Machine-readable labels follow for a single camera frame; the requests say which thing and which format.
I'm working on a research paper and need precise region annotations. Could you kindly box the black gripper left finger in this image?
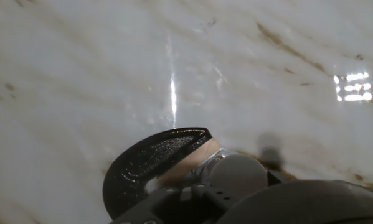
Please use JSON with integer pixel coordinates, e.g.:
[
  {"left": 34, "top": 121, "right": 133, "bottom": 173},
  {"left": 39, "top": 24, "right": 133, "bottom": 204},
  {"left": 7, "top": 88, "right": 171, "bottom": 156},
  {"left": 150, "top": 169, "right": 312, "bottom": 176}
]
[{"left": 109, "top": 182, "right": 240, "bottom": 224}]

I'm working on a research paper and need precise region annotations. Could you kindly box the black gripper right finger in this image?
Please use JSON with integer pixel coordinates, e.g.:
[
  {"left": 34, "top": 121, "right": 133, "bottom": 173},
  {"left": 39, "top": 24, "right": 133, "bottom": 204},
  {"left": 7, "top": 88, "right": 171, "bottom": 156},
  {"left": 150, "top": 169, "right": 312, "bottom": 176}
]
[{"left": 267, "top": 169, "right": 291, "bottom": 188}]

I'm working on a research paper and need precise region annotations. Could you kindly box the white light bulb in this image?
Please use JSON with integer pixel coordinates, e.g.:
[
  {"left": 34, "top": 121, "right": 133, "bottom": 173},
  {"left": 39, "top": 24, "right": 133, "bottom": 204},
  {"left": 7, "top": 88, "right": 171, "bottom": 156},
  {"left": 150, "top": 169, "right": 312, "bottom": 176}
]
[{"left": 209, "top": 153, "right": 270, "bottom": 197}]

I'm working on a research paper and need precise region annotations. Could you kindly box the small wooden block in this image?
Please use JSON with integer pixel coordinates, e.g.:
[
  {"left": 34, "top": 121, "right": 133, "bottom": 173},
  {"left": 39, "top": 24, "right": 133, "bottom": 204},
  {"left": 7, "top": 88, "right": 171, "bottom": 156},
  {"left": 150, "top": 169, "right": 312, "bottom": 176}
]
[{"left": 156, "top": 137, "right": 222, "bottom": 187}]

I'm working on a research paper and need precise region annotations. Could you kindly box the black iron C-clamp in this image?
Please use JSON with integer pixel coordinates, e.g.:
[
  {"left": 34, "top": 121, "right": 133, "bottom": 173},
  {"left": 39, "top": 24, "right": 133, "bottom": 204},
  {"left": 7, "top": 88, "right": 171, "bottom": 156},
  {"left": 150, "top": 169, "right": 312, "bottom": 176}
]
[{"left": 102, "top": 126, "right": 213, "bottom": 220}]

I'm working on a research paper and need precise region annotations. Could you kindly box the marble pattern mat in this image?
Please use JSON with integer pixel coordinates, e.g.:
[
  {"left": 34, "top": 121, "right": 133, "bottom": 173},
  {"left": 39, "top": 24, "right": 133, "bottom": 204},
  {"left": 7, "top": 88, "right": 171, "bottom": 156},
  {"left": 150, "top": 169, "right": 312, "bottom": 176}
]
[{"left": 0, "top": 0, "right": 373, "bottom": 224}]

